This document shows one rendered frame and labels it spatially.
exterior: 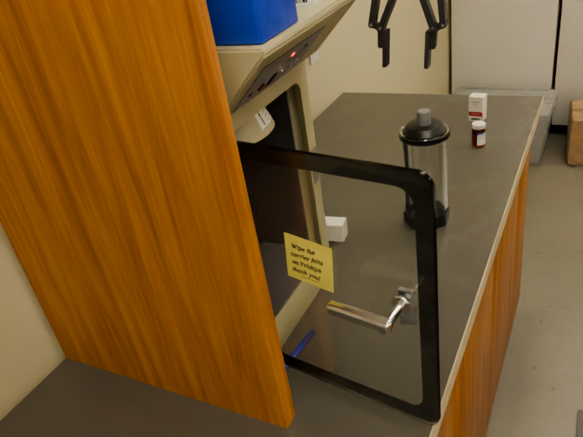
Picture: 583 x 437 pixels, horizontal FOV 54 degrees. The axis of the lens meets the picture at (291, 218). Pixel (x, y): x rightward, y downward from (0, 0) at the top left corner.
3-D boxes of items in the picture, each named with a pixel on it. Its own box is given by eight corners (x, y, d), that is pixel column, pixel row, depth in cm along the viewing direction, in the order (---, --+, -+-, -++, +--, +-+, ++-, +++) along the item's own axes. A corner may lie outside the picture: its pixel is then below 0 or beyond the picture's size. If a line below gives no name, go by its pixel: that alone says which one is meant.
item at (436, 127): (397, 146, 122) (396, 118, 119) (409, 129, 129) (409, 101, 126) (440, 149, 118) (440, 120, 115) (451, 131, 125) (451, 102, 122)
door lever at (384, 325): (346, 294, 77) (343, 279, 75) (412, 315, 71) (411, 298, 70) (324, 319, 73) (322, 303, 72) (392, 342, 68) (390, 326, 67)
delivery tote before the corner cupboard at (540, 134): (440, 160, 360) (439, 110, 343) (457, 133, 390) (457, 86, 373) (544, 169, 331) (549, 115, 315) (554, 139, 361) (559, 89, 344)
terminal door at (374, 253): (269, 354, 97) (219, 137, 77) (441, 425, 80) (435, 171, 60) (266, 357, 97) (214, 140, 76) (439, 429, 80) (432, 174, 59)
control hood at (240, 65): (199, 127, 75) (180, 51, 70) (304, 51, 99) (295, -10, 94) (275, 131, 70) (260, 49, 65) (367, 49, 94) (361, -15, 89)
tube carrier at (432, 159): (397, 224, 132) (391, 139, 121) (410, 200, 140) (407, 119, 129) (444, 230, 127) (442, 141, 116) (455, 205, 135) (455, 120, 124)
